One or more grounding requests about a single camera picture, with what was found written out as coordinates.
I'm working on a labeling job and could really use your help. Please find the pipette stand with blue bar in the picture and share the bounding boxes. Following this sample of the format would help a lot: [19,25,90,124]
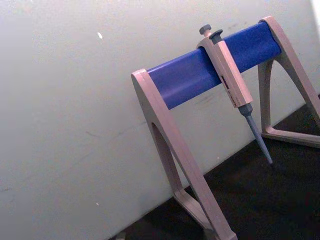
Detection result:
[130,15,320,240]

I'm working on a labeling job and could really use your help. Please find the white pipette with grey tip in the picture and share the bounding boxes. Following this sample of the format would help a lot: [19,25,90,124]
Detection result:
[196,24,274,165]

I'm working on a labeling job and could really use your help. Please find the black table cloth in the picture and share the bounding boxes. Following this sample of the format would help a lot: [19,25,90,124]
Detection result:
[107,93,320,240]

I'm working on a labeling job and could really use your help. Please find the plain pale wall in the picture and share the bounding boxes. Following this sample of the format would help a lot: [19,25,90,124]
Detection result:
[0,0,320,240]

